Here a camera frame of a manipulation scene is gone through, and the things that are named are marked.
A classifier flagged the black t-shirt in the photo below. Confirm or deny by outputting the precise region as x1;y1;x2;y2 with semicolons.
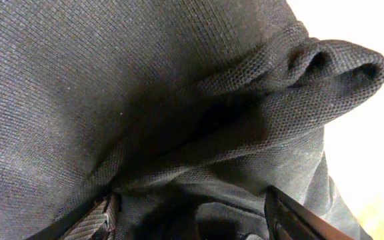
0;0;384;239

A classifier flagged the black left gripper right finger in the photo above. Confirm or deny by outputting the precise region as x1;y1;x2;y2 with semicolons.
264;186;352;240

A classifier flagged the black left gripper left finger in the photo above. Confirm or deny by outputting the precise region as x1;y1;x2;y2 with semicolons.
27;195;119;240

